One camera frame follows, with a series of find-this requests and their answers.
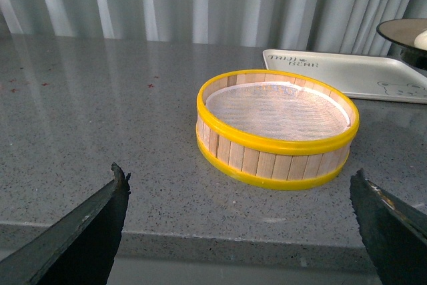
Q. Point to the white steamed bun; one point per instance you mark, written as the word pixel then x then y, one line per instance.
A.
pixel 420 41

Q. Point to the beige plate with black rim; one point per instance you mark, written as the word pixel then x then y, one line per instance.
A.
pixel 402 33

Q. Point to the yellow rimmed wooden steamer basket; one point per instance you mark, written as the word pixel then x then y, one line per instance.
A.
pixel 272 163

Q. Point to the grey pleated curtain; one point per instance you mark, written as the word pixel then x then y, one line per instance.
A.
pixel 337 26

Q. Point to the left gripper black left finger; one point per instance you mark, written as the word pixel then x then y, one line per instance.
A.
pixel 81 247

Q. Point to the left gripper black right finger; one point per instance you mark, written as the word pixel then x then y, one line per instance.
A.
pixel 392 231

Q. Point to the white mesh steamer liner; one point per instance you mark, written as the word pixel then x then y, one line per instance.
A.
pixel 279 110

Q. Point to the white rectangular bear tray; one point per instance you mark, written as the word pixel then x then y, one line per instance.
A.
pixel 357 76

